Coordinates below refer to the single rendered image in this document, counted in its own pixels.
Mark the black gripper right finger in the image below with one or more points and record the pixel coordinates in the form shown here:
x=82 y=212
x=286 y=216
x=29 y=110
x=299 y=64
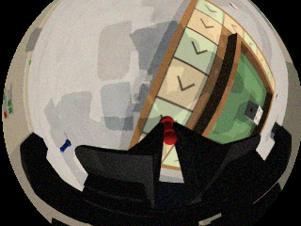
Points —
x=202 y=159

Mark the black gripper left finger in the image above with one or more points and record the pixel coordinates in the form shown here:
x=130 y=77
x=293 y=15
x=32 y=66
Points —
x=141 y=164

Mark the white die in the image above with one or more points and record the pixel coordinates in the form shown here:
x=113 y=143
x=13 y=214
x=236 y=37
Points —
x=253 y=112

